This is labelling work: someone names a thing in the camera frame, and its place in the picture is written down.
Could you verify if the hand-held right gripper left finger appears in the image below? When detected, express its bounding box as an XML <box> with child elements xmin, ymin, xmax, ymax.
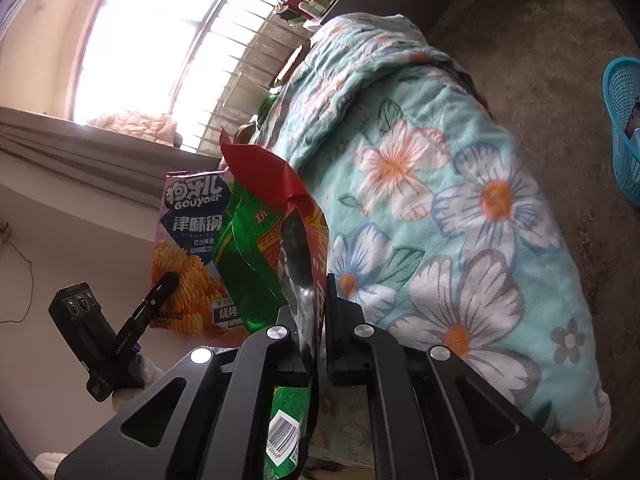
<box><xmin>54</xmin><ymin>305</ymin><xmax>313</xmax><ymax>480</ymax></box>

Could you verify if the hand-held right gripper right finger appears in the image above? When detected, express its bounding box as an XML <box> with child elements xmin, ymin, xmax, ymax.
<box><xmin>325</xmin><ymin>272</ymin><xmax>586</xmax><ymax>480</ymax></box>

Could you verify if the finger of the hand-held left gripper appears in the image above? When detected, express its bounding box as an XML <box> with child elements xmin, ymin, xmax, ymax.
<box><xmin>116</xmin><ymin>271</ymin><xmax>182</xmax><ymax>356</ymax></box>

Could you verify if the pink snack bag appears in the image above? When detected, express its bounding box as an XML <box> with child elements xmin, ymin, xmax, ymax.
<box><xmin>150</xmin><ymin>170</ymin><xmax>251</xmax><ymax>348</ymax></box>

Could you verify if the green and red snack bag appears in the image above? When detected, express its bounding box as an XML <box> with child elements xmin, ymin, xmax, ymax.
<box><xmin>212</xmin><ymin>130</ymin><xmax>331</xmax><ymax>480</ymax></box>

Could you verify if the blue plastic waste basket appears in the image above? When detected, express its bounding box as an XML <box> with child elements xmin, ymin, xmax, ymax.
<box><xmin>602</xmin><ymin>57</ymin><xmax>640</xmax><ymax>211</ymax></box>

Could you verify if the grey curtain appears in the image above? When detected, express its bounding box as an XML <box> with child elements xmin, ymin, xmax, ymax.
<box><xmin>0</xmin><ymin>106</ymin><xmax>231</xmax><ymax>211</ymax></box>

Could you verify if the floral light blue blanket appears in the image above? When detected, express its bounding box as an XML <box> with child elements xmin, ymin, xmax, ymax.
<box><xmin>247</xmin><ymin>12</ymin><xmax>613</xmax><ymax>463</ymax></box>

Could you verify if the white quilted jacket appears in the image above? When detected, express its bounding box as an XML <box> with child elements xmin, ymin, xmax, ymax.
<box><xmin>87</xmin><ymin>110</ymin><xmax>183</xmax><ymax>148</ymax></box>

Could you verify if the metal window railing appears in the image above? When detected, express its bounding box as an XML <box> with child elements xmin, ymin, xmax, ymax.
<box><xmin>172</xmin><ymin>0</ymin><xmax>326</xmax><ymax>153</ymax></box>

